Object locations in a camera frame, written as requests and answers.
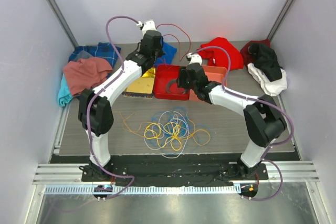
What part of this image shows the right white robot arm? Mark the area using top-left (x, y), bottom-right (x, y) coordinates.
top-left (176, 63), bottom-right (287, 179)

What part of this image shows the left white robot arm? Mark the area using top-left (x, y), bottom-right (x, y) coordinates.
top-left (78, 29), bottom-right (164, 182)

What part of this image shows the salmon pink square box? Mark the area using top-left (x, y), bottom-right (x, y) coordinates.
top-left (189, 65), bottom-right (227, 101)

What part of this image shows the red square box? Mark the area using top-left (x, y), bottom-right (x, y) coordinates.
top-left (153, 65), bottom-right (190, 101)

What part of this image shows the gold metal tin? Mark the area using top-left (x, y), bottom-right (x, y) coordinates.
top-left (122, 67), bottom-right (156, 99)

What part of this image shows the blue plaid cloth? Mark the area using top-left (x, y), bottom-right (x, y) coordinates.
top-left (68, 42), bottom-right (121, 69)

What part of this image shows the dark red cloth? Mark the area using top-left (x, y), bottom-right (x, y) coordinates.
top-left (240, 39), bottom-right (271, 67)

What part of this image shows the salmon pink cloth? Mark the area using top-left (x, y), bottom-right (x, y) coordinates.
top-left (63, 57), bottom-right (112, 96)

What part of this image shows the black cloth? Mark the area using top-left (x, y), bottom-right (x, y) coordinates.
top-left (248, 43), bottom-right (282, 82)

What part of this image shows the white cloth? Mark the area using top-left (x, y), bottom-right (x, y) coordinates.
top-left (247, 63), bottom-right (288, 97)

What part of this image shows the light blue cloth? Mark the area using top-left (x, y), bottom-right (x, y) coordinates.
top-left (57, 73), bottom-right (102, 108)

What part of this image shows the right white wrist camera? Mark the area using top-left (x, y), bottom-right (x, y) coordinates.
top-left (186, 53), bottom-right (203, 65)

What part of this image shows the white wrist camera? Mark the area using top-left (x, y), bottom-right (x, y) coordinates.
top-left (186, 53), bottom-right (203, 65)
top-left (136, 19), bottom-right (156, 35)

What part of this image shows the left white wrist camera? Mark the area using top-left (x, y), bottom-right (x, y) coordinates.
top-left (136, 19), bottom-right (156, 35)

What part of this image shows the grey tape ring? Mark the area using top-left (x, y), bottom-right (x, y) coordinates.
top-left (166, 78), bottom-right (190, 95)

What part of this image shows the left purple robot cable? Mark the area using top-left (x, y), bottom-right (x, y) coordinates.
top-left (86, 15), bottom-right (140, 200)

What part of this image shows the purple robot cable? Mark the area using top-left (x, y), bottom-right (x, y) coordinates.
top-left (194, 46), bottom-right (295, 200)
top-left (86, 15), bottom-right (140, 200)

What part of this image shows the blue cable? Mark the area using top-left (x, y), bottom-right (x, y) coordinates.
top-left (151, 105), bottom-right (211, 158)

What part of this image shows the white cable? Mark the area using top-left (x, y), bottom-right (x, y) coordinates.
top-left (144, 108), bottom-right (191, 158)

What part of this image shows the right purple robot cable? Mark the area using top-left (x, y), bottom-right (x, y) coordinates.
top-left (194, 46), bottom-right (295, 200)

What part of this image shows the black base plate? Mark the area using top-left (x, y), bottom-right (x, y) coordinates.
top-left (79, 154), bottom-right (269, 187)

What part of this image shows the white slotted cable duct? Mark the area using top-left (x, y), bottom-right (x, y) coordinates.
top-left (45, 184), bottom-right (241, 196)

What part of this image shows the left corner aluminium post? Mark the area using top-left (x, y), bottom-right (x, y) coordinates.
top-left (46, 0), bottom-right (79, 48)

